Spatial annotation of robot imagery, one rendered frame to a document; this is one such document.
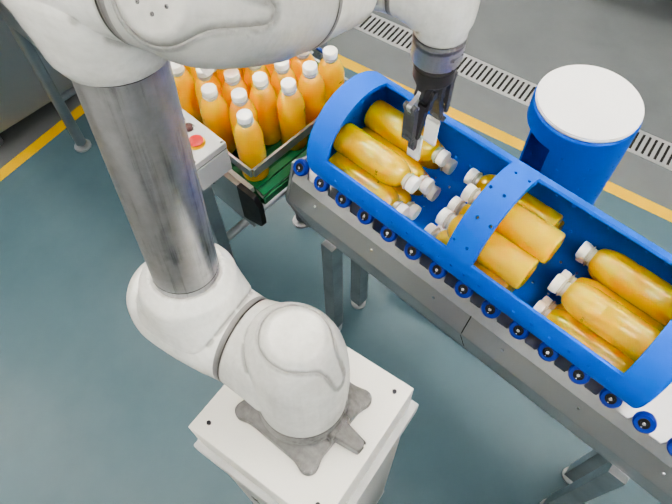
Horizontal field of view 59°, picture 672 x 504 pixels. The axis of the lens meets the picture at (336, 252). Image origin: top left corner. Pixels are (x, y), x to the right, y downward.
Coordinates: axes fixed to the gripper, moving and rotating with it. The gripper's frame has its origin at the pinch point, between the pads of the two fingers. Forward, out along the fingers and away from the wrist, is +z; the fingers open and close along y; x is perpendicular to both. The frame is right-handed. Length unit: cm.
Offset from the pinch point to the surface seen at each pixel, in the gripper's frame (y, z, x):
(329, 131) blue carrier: -6.0, 8.0, 20.4
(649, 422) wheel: -6, 29, -66
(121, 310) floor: -55, 127, 93
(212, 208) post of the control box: -24, 47, 50
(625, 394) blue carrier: -10, 19, -58
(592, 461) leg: 9, 98, -72
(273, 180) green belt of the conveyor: -10, 37, 38
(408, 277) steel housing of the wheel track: -7.9, 38.5, -7.3
